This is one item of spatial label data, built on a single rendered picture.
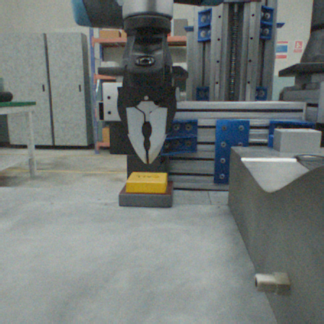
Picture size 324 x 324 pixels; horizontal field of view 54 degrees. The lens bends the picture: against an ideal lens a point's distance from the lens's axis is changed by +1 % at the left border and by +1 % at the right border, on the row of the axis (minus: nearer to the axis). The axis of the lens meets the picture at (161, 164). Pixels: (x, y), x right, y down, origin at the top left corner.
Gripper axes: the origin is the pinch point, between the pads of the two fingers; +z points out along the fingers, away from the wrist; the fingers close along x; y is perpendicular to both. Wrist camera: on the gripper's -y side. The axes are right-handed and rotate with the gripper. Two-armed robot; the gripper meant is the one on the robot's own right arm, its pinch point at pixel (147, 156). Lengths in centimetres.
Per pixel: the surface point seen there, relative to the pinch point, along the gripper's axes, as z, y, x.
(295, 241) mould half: -0.4, -29.9, -12.5
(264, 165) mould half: -1.7, -13.3, -14.6
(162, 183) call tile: 3.5, -3.0, -2.5
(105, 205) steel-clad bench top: 6.9, -3.6, 6.1
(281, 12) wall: -141, 517, -162
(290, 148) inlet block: -2.5, -6.4, -19.6
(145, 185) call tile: 3.9, -3.0, 0.1
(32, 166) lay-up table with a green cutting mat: 75, 319, 177
